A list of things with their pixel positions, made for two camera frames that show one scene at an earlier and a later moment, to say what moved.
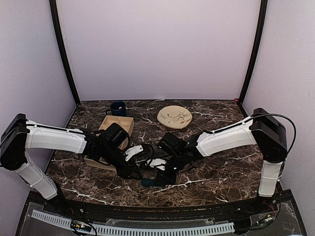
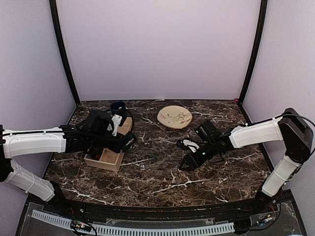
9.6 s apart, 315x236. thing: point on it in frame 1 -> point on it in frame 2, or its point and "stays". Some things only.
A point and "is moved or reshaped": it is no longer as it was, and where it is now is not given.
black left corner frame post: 57,26 stays
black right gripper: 166,179 -> 191,161
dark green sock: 149,182 is moved or reshaped
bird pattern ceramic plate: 175,116 stays
